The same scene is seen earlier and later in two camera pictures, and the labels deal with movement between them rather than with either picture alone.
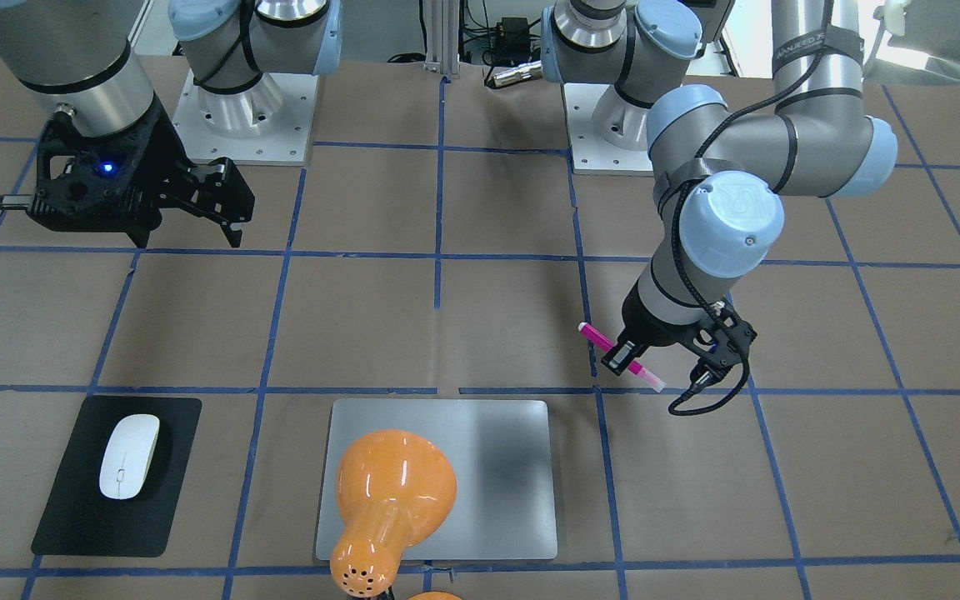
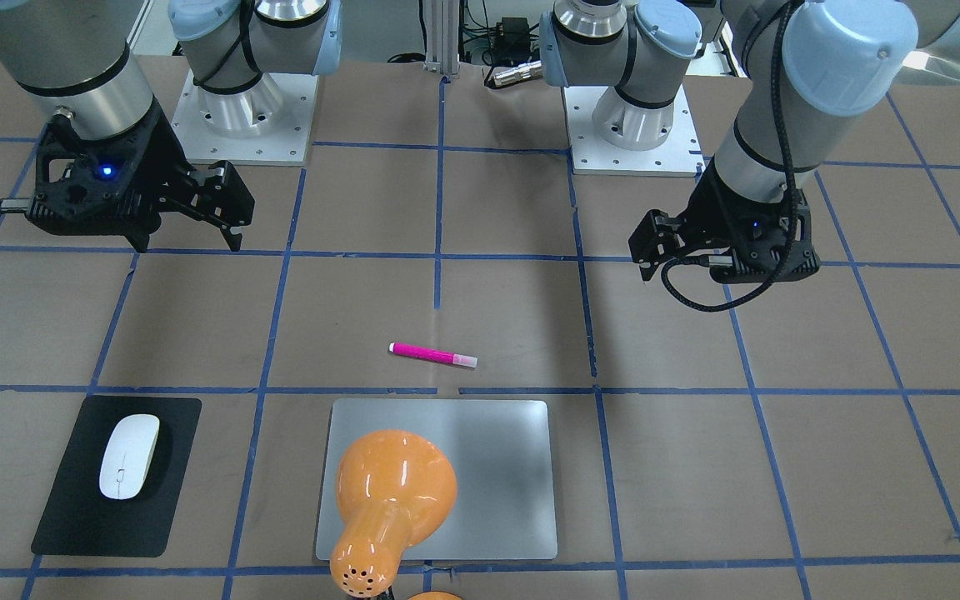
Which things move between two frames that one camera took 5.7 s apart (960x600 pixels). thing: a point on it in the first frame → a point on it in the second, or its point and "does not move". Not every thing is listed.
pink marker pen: x=636 y=368 → x=435 y=354
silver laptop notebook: x=502 y=456 does not move
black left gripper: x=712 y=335 → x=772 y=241
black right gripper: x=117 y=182 does not move
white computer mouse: x=127 y=455 does not move
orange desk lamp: x=392 y=487 does not move
